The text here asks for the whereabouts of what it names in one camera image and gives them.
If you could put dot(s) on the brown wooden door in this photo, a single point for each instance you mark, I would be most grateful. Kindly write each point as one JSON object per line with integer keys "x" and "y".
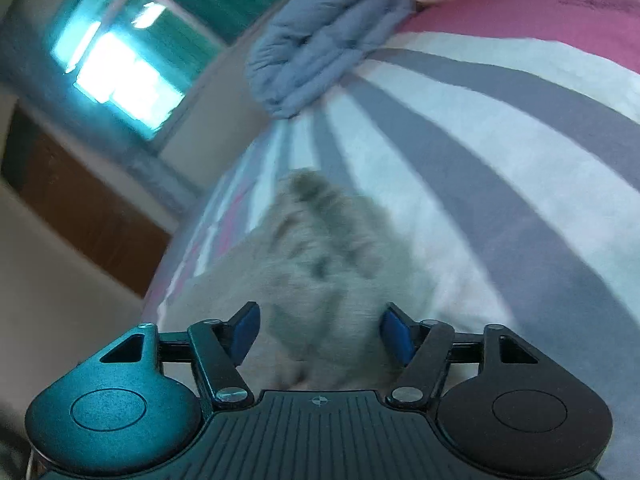
{"x": 99, "y": 223}

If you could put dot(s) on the grey left curtain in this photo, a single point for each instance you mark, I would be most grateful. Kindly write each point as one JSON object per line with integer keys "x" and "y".
{"x": 30, "y": 70}

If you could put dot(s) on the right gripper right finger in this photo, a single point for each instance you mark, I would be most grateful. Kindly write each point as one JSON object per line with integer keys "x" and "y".
{"x": 495, "y": 401}

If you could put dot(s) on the window with green awning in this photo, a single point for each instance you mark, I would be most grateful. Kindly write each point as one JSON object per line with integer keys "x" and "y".
{"x": 140, "y": 58}

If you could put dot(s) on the striped pink grey bedsheet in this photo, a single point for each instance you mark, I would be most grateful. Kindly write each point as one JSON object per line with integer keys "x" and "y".
{"x": 501, "y": 138}

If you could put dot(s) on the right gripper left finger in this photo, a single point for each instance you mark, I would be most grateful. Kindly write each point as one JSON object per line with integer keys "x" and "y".
{"x": 142, "y": 399}

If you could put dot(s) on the folded blue comforter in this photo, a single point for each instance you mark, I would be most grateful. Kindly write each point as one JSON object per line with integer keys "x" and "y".
{"x": 308, "y": 45}

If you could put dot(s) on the grey fleece pants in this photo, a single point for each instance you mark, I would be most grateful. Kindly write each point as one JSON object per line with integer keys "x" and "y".
{"x": 322, "y": 266}

